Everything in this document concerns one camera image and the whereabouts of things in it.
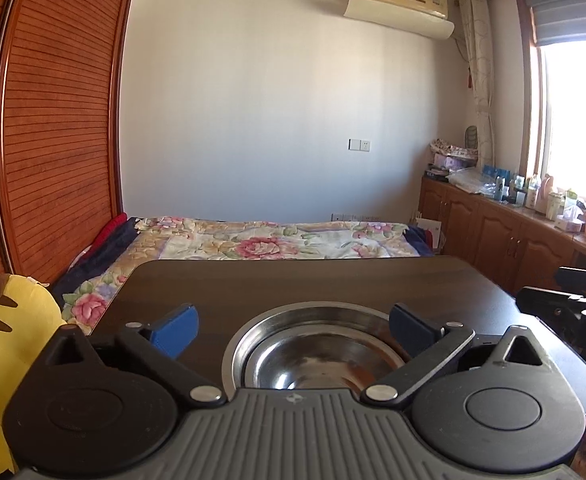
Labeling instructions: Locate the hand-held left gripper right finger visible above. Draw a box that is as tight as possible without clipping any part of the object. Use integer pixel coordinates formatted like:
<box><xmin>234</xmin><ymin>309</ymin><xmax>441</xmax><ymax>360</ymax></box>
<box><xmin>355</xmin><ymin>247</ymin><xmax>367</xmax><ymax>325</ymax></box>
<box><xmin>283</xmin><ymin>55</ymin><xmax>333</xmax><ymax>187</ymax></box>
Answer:
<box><xmin>360</xmin><ymin>303</ymin><xmax>546</xmax><ymax>409</ymax></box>

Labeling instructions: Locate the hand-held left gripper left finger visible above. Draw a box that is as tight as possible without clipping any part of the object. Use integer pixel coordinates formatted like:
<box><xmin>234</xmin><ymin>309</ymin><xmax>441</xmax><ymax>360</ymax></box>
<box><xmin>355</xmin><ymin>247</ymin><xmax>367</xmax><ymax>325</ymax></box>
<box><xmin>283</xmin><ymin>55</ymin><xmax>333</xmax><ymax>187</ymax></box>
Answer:
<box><xmin>40</xmin><ymin>303</ymin><xmax>229</xmax><ymax>408</ymax></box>

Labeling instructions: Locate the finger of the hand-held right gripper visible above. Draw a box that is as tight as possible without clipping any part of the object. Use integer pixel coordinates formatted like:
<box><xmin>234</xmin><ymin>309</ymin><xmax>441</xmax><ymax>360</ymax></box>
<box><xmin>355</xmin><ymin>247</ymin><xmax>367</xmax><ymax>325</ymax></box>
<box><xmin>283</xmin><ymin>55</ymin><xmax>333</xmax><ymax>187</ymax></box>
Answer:
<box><xmin>555</xmin><ymin>266</ymin><xmax>586</xmax><ymax>296</ymax></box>
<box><xmin>515</xmin><ymin>285</ymin><xmax>586</xmax><ymax>324</ymax></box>

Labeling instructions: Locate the large steel bowl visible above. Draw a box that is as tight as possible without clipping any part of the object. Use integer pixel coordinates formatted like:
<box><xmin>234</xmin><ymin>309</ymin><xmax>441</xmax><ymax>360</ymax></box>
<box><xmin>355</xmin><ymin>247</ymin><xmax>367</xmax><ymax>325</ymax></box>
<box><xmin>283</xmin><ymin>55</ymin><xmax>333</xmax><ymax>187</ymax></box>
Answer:
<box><xmin>221</xmin><ymin>300</ymin><xmax>415</xmax><ymax>391</ymax></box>

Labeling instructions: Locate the medium steel bowl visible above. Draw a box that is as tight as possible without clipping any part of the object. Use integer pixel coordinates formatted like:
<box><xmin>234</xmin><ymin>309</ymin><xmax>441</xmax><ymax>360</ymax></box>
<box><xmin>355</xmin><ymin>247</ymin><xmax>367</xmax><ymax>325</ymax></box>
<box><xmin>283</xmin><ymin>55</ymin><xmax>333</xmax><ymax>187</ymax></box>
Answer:
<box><xmin>238</xmin><ymin>310</ymin><xmax>410</xmax><ymax>391</ymax></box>

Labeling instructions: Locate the small steel bowl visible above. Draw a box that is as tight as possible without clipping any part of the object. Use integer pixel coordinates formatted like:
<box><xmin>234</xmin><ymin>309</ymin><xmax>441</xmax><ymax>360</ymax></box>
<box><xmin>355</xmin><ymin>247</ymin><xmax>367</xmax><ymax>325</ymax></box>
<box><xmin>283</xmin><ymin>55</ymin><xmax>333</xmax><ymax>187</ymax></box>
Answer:
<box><xmin>254</xmin><ymin>324</ymin><xmax>400</xmax><ymax>391</ymax></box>

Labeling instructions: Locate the tissue box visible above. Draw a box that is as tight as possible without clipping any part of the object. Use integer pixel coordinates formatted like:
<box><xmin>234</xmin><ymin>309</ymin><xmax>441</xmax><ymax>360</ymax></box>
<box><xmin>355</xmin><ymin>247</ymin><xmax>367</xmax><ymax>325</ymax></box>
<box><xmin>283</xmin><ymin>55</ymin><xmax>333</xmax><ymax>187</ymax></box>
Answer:
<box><xmin>555</xmin><ymin>214</ymin><xmax>585</xmax><ymax>234</ymax></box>

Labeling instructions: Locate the wooden cabinet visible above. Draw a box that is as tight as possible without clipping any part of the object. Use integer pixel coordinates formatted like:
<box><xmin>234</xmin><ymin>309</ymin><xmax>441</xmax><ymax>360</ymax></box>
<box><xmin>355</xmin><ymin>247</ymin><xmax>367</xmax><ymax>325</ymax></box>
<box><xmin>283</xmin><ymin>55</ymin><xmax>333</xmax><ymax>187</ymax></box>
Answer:
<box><xmin>419</xmin><ymin>175</ymin><xmax>586</xmax><ymax>302</ymax></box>

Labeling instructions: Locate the dark blue blanket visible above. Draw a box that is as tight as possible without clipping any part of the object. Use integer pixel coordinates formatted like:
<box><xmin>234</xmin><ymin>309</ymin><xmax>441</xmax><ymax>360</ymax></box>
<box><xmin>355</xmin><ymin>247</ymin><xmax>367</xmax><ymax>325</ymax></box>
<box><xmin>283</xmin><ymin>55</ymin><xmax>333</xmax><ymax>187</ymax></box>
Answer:
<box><xmin>403</xmin><ymin>225</ymin><xmax>437</xmax><ymax>257</ymax></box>

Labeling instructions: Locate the white paper bag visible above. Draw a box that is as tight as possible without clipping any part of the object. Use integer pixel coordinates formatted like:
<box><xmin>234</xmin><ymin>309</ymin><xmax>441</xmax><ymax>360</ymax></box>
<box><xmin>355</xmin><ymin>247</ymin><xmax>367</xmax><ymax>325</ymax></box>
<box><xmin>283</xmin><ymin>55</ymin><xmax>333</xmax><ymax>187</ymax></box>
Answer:
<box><xmin>412</xmin><ymin>217</ymin><xmax>444</xmax><ymax>252</ymax></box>

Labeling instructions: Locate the row of toiletry bottles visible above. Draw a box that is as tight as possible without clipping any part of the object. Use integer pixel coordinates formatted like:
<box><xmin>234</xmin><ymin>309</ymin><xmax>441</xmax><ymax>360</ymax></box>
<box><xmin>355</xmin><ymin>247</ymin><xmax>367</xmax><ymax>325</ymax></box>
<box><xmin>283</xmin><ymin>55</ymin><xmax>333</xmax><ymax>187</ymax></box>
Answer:
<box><xmin>483</xmin><ymin>163</ymin><xmax>586</xmax><ymax>249</ymax></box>

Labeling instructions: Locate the dark navy cloth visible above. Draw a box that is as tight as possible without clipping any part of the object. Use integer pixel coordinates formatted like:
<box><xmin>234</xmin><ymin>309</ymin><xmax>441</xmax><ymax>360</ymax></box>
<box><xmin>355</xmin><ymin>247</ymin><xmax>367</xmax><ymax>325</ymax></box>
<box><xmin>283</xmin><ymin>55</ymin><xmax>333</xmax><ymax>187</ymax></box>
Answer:
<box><xmin>50</xmin><ymin>217</ymin><xmax>140</xmax><ymax>302</ymax></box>

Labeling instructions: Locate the red cloth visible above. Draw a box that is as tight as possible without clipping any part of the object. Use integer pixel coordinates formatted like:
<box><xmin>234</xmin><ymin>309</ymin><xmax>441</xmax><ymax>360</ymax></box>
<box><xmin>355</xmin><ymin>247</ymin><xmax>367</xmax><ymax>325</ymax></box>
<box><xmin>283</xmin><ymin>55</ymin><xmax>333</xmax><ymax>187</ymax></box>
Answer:
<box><xmin>90</xmin><ymin>212</ymin><xmax>129</xmax><ymax>257</ymax></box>

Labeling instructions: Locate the floral blanket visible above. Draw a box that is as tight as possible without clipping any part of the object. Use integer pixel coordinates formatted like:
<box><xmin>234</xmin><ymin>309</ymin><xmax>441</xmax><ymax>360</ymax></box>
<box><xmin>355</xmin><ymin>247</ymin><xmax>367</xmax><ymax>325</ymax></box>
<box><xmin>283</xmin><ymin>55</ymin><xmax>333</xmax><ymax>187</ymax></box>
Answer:
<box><xmin>62</xmin><ymin>216</ymin><xmax>586</xmax><ymax>477</ymax></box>

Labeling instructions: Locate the clear plastic bag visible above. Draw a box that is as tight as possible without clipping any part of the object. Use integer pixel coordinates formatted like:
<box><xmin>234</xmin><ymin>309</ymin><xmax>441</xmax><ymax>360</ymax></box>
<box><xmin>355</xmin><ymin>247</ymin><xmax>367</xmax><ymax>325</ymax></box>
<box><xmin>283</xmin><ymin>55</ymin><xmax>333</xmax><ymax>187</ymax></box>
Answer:
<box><xmin>446</xmin><ymin>165</ymin><xmax>499</xmax><ymax>196</ymax></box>

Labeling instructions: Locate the window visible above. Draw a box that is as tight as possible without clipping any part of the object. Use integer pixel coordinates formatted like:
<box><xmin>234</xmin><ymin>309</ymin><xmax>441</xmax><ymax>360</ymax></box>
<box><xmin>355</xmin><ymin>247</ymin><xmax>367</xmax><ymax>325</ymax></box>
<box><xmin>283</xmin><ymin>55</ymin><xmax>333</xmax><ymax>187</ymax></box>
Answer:
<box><xmin>515</xmin><ymin>0</ymin><xmax>586</xmax><ymax>207</ymax></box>

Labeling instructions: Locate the yellow sponge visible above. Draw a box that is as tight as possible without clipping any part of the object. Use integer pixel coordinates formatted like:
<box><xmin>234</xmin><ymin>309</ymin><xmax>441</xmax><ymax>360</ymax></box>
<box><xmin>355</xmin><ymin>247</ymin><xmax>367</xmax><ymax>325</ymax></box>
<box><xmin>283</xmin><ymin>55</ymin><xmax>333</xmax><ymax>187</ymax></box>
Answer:
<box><xmin>0</xmin><ymin>273</ymin><xmax>69</xmax><ymax>479</ymax></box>

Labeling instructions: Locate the floral storage box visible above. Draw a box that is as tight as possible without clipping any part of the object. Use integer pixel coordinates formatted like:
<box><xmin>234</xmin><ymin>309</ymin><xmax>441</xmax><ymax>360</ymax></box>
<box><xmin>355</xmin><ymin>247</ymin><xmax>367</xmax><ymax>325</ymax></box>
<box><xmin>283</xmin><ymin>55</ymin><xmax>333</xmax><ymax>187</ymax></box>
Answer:
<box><xmin>430</xmin><ymin>138</ymin><xmax>479</xmax><ymax>171</ymax></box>

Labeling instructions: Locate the patterned curtain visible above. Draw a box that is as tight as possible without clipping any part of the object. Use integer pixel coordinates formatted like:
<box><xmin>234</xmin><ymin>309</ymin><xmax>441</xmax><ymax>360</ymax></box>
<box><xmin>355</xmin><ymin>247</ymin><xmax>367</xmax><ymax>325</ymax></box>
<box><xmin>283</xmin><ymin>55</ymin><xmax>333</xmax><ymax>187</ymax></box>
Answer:
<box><xmin>458</xmin><ymin>0</ymin><xmax>496</xmax><ymax>169</ymax></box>

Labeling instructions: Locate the wooden louvered wardrobe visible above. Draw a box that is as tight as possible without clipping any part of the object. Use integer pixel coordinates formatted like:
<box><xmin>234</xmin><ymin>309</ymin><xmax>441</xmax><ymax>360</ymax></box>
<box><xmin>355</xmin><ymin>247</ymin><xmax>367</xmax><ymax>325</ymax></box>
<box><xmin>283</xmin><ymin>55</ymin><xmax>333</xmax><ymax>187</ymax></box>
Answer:
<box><xmin>0</xmin><ymin>0</ymin><xmax>142</xmax><ymax>292</ymax></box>

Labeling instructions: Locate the grey roller blind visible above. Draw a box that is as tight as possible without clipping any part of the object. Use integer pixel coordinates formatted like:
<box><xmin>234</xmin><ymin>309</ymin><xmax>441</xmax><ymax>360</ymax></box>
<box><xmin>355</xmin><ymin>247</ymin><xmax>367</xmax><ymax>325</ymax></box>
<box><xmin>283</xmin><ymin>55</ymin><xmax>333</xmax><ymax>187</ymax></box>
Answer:
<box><xmin>527</xmin><ymin>0</ymin><xmax>586</xmax><ymax>49</ymax></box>

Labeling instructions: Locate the white air deflector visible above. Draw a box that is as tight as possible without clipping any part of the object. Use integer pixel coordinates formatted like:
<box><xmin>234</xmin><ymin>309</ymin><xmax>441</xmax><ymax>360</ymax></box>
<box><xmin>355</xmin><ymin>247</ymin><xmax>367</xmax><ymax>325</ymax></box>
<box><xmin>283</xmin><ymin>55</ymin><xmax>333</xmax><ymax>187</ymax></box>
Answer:
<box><xmin>342</xmin><ymin>0</ymin><xmax>456</xmax><ymax>40</ymax></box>

